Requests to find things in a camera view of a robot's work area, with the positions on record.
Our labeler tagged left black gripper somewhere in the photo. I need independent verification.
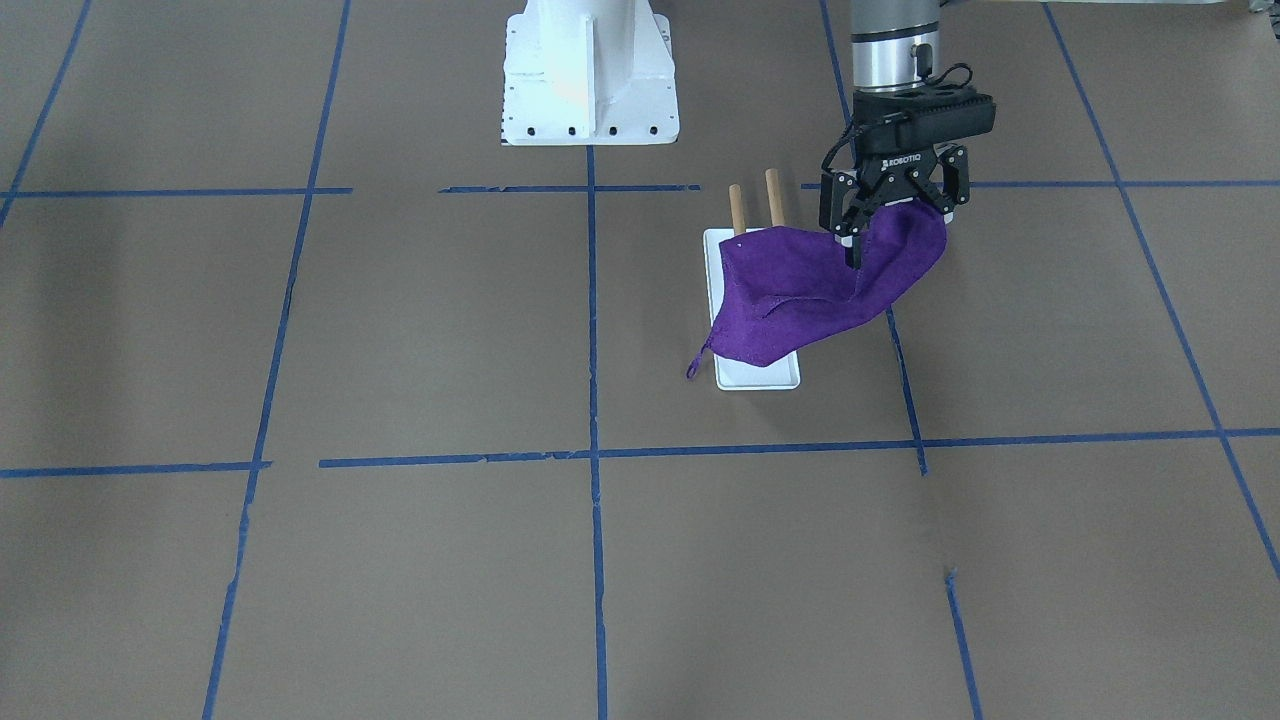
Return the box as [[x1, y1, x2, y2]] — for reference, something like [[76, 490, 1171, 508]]
[[819, 126, 972, 269]]

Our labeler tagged purple towel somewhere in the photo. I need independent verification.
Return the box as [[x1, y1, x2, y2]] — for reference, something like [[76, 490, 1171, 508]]
[[686, 199, 947, 379]]

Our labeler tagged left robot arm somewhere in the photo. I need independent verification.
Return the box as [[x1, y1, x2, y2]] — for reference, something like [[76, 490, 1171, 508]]
[[819, 1, 995, 269]]

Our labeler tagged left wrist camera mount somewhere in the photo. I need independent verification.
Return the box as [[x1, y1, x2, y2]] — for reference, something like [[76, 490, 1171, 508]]
[[851, 85, 997, 152]]

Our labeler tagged braided black cable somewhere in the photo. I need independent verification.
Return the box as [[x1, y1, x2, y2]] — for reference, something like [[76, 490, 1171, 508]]
[[820, 61, 977, 176]]

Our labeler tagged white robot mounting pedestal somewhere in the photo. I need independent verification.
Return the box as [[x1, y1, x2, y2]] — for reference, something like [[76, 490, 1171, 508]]
[[500, 1, 681, 146]]

